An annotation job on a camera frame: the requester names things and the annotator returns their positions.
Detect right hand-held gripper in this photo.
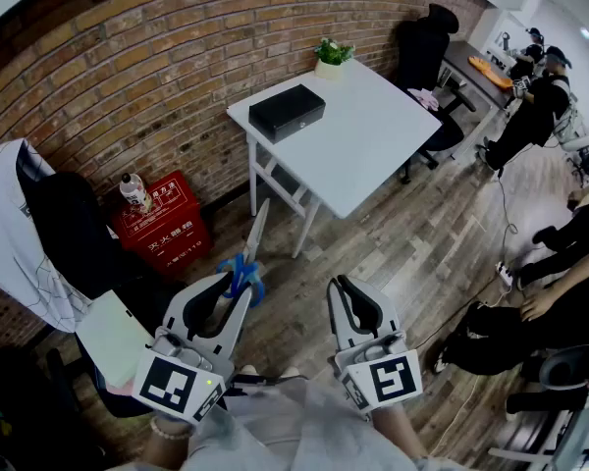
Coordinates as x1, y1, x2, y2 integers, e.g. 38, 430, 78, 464
326, 274, 424, 422

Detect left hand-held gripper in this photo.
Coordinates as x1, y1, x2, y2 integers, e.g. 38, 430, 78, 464
131, 271, 253, 425

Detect blue-handled scissors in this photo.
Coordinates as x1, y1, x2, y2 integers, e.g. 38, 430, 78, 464
216, 197, 271, 309

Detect black box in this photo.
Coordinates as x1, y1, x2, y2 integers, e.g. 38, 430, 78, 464
247, 83, 327, 145

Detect person's left forearm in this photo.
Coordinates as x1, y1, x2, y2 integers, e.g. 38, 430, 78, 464
140, 409, 198, 471

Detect person's right forearm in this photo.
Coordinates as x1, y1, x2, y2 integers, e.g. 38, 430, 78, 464
372, 404, 431, 460

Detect red metal box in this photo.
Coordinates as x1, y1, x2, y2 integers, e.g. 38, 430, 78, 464
111, 170, 213, 277

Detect white board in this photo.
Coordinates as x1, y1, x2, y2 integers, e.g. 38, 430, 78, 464
76, 289, 156, 387

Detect person's grey garment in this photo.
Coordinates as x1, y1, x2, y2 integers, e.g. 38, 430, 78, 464
176, 374, 472, 471

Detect plastic drink bottle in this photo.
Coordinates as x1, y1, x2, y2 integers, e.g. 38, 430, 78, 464
119, 172, 154, 214

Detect black jacket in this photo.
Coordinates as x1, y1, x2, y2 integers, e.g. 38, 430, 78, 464
28, 172, 146, 301

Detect white power strip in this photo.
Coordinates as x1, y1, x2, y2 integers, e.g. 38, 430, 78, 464
495, 261, 515, 291

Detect white table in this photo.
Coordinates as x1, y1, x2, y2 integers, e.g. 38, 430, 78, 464
225, 59, 443, 259

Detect grey swivel chair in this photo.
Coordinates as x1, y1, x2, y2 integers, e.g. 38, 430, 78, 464
505, 343, 589, 414

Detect pink cloth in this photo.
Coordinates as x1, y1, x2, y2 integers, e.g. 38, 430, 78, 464
405, 85, 441, 112

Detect potted plant in white pot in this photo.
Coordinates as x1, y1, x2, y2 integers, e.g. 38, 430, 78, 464
313, 36, 357, 81

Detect dark desk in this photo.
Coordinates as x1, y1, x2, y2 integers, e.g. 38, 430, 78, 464
441, 40, 514, 112

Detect black office chair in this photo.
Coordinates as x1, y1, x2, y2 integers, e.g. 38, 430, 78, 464
395, 3, 477, 185

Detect orange item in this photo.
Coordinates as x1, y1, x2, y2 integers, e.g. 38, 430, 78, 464
467, 55, 514, 89

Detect bead bracelet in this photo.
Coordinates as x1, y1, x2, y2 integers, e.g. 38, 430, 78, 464
149, 415, 197, 442

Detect white cable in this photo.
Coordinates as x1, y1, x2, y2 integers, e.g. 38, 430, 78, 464
429, 285, 514, 453

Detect white metal frame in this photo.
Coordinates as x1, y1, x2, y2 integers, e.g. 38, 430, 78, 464
488, 399, 589, 471

